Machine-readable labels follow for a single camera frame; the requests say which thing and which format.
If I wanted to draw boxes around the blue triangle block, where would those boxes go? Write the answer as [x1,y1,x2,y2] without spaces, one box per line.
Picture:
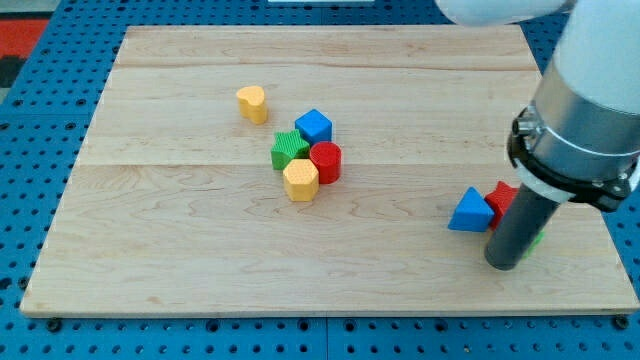
[447,187,495,232]

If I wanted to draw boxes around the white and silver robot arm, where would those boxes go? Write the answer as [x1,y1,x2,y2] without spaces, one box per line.
[437,0,639,212]

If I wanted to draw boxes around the green circle block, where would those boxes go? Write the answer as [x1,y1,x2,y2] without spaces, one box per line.
[522,230,545,260]

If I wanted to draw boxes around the yellow hexagon block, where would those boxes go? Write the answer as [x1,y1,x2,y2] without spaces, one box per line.
[282,159,319,202]

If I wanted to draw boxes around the red cylinder block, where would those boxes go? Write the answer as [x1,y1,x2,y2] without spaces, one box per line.
[309,141,342,184]

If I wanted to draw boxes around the green star block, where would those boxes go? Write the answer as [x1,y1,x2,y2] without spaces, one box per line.
[271,129,310,170]

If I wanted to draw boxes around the blue cube block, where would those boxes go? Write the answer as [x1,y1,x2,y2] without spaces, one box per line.
[294,109,333,146]

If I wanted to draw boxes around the light wooden board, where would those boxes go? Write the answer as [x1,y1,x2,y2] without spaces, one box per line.
[20,25,639,318]

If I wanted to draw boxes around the yellow heart block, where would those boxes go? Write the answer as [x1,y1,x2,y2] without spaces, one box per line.
[236,85,268,125]

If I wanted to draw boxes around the red star block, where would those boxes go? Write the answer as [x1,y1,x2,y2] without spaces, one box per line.
[484,181,518,230]

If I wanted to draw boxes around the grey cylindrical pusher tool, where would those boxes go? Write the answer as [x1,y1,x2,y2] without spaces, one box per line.
[484,185,559,271]

